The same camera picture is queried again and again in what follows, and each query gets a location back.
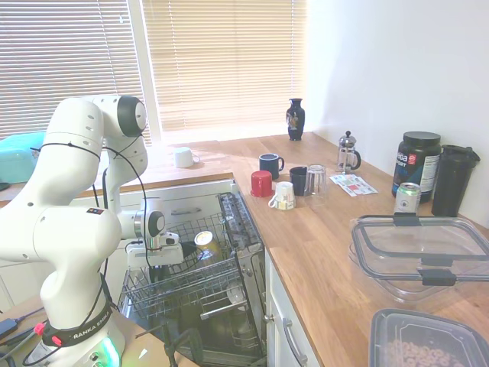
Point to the red mug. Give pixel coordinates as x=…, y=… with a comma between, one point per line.
x=261, y=185

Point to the navy blue mug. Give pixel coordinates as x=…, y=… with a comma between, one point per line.
x=269, y=166

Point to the colourful printed card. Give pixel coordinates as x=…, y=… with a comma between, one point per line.
x=351, y=185

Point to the black shaker bottle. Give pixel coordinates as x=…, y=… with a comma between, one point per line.
x=452, y=183

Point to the black mug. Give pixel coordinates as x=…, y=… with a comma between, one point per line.
x=297, y=181

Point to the plain white mug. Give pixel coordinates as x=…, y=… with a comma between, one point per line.
x=183, y=157

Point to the white kitchen cabinet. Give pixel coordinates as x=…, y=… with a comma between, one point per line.
x=277, y=290

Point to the silver green drink can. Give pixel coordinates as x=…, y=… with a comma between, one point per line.
x=407, y=200

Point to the narrow wooden window blind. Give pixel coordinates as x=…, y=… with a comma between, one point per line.
x=65, y=65

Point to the black blue power adapter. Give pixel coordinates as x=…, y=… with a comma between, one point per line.
x=7, y=328

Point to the dishwasher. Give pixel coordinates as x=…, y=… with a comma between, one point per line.
x=237, y=344

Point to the dark gray mug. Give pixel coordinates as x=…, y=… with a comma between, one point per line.
x=162, y=283

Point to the yellow mug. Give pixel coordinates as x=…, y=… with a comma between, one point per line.
x=208, y=250

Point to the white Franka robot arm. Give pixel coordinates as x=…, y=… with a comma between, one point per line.
x=72, y=229

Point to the silver cabinet knob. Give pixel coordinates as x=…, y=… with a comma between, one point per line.
x=268, y=318

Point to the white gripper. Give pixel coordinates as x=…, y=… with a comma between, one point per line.
x=156, y=255

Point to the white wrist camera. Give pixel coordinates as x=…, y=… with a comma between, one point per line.
x=170, y=238

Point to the clear container with black clips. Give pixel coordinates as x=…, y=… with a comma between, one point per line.
x=401, y=286
x=420, y=237

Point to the teal bread box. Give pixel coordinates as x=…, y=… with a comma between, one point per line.
x=19, y=158

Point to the gray lidded cereal container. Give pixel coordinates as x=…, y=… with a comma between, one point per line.
x=420, y=344

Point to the dark blue painted vase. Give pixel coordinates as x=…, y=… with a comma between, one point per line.
x=295, y=122

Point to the glass french press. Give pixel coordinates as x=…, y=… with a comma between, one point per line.
x=347, y=154

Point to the white patterned mug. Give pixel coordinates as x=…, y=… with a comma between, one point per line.
x=284, y=197

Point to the white round dish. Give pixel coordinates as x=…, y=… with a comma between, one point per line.
x=235, y=295

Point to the black protein powder tub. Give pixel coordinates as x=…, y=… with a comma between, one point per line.
x=416, y=164

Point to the wide wooden window blind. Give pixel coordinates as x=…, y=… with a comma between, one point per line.
x=229, y=65

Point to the clear upturned glass tumbler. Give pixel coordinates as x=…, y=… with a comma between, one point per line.
x=317, y=183

